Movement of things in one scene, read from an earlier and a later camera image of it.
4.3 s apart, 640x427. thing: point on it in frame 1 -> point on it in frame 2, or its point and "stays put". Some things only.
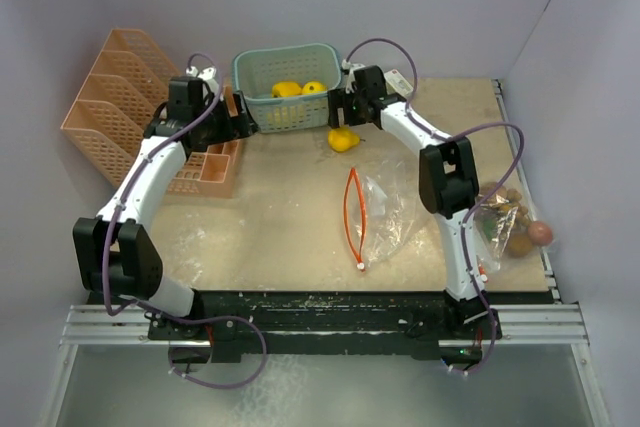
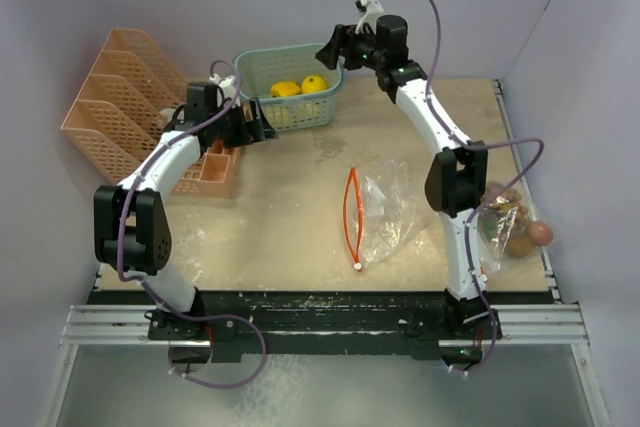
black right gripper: x=339 y=99 -> x=343 y=42
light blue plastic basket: x=255 y=71 stays put
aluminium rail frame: x=93 y=325 stays put
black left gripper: x=236 y=126 -> x=255 y=131
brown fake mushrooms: x=506 y=199 stays put
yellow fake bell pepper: x=286 y=88 stays put
